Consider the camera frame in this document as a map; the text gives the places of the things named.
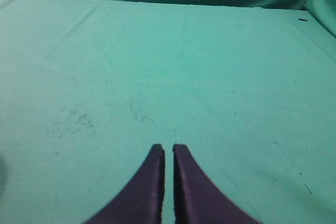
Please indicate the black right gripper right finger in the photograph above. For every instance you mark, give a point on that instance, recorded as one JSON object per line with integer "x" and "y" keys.
{"x": 196, "y": 198}

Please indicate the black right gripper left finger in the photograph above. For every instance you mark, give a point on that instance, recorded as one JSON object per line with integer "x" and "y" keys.
{"x": 141, "y": 199}

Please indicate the green table cloth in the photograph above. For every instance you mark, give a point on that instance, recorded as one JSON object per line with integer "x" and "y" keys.
{"x": 88, "y": 86}

